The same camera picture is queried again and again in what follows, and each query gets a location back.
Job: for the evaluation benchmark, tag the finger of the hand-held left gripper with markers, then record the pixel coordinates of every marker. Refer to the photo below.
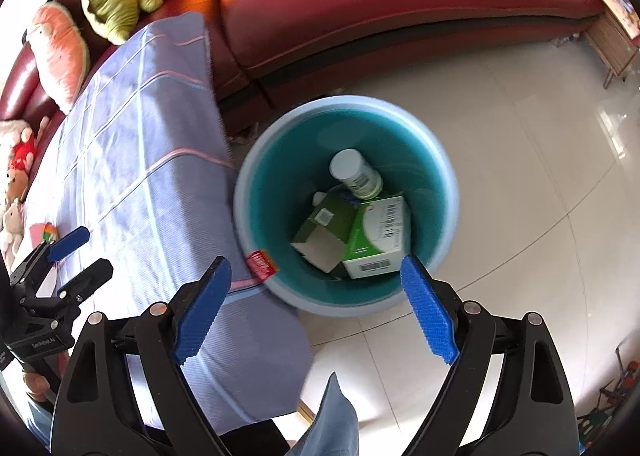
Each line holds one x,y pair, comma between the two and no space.
87,278
70,238

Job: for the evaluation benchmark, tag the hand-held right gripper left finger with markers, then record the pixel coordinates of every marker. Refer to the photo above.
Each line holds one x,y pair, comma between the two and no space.
202,306

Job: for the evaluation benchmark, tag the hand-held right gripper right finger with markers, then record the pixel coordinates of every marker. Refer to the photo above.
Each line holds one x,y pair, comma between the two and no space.
430,311

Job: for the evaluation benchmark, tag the blue trash bin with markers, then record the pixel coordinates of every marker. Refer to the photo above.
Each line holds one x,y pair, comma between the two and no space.
280,146

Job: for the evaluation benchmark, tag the person's left hand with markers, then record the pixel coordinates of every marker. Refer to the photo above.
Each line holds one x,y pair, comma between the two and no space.
37,383

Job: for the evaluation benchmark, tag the small pink packet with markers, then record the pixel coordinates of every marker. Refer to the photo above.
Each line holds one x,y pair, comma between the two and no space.
44,232

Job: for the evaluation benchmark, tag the beige bunny plush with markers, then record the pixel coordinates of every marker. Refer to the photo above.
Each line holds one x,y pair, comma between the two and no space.
12,226

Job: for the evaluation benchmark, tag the red snack packet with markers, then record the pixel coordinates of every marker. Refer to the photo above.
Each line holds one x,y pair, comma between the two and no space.
261,264

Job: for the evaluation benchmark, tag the brown bear plush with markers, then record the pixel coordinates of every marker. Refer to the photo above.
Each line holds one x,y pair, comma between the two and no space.
15,183

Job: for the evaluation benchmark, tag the green white box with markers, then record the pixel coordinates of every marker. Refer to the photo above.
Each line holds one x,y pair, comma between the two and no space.
380,231

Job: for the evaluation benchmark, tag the red white plush toy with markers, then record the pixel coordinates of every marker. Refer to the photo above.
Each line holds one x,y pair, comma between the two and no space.
22,151

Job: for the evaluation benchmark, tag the blue plaid cloth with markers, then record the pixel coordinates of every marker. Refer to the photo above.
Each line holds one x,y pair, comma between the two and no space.
150,136

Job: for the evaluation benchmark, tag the dark green carton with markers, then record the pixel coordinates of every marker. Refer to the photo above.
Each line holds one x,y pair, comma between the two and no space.
330,226

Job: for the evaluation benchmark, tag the person's right leg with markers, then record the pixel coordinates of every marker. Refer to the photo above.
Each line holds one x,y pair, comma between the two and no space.
330,416

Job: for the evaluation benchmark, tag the white plastic bottle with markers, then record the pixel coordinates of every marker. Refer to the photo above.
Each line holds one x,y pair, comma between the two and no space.
350,169

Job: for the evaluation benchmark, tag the pink plush toy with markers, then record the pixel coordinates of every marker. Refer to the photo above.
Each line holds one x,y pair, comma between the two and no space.
60,56

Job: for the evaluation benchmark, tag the colourful floor toys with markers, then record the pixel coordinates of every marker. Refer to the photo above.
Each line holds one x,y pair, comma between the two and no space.
602,411

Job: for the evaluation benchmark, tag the wooden side table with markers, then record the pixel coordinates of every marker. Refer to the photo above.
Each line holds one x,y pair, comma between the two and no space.
612,44

